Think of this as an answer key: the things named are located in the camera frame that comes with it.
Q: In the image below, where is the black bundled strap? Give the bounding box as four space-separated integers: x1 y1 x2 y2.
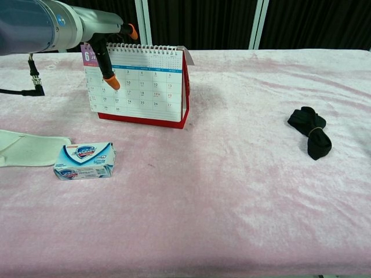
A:
287 106 333 161

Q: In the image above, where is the black pleated curtain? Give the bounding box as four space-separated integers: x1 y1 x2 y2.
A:
43 0 371 53

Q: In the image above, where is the black cable connector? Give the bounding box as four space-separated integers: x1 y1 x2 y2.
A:
0 53 46 98

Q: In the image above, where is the blue white soap box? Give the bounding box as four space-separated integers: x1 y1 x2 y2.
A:
53 141 117 181

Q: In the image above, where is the pink velvet tablecloth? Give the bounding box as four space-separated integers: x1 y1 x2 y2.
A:
0 49 371 276

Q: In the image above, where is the white metal frame post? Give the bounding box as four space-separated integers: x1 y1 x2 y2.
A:
248 0 270 50
135 0 153 46

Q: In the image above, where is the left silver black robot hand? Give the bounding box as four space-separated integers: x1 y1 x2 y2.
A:
77 4 139 90

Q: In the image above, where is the red desk calendar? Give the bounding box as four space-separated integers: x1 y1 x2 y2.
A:
82 42 194 130

